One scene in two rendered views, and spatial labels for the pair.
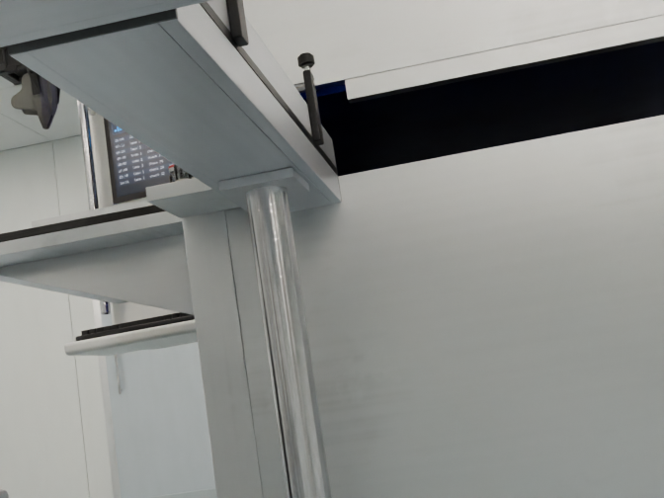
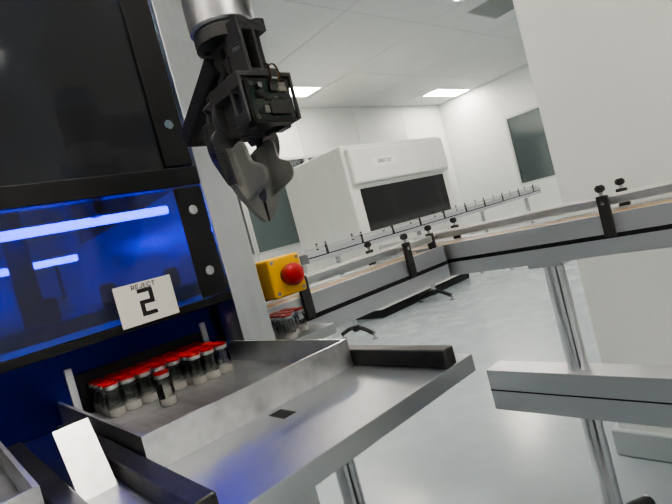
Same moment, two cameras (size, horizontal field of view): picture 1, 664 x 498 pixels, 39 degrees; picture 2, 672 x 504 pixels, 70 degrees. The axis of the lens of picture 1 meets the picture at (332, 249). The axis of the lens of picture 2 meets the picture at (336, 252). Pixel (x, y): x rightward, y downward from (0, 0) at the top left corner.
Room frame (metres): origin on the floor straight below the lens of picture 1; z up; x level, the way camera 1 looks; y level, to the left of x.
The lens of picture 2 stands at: (1.87, 0.84, 1.05)
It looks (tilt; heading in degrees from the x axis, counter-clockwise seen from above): 2 degrees down; 220
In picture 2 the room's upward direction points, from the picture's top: 15 degrees counter-clockwise
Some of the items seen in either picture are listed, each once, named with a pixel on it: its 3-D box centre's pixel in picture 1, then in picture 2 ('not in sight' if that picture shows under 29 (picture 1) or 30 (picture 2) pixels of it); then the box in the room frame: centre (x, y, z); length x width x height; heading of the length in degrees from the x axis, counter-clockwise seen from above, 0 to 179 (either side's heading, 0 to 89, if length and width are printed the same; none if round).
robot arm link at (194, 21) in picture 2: not in sight; (222, 19); (1.48, 0.45, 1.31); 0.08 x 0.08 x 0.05
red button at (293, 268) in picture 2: not in sight; (291, 274); (1.27, 0.23, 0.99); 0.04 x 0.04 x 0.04; 81
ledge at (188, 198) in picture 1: (212, 194); (288, 339); (1.24, 0.15, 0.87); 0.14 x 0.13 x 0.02; 81
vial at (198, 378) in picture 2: not in sight; (196, 368); (1.48, 0.21, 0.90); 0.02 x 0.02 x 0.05
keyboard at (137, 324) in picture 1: (164, 323); not in sight; (2.24, 0.42, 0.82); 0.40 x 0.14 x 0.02; 74
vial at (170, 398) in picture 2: not in sight; (165, 389); (1.55, 0.24, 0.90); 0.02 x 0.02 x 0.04
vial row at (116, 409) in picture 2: not in sight; (168, 376); (1.51, 0.18, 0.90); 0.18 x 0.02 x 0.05; 171
